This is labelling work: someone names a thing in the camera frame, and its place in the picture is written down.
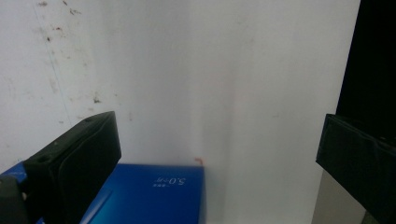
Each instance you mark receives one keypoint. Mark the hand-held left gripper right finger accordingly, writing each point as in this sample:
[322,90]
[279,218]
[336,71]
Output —
[358,155]

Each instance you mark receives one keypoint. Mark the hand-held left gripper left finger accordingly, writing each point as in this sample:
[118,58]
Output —
[71,168]

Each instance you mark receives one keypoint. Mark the blue box with white print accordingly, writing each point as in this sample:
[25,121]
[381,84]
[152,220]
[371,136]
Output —
[149,196]

